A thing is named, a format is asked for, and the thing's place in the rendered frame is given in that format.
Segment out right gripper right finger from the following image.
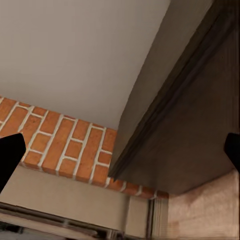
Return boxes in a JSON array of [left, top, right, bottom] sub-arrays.
[[224, 132, 240, 173]]

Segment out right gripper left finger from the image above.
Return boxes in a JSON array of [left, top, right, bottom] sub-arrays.
[[0, 133, 26, 193]]

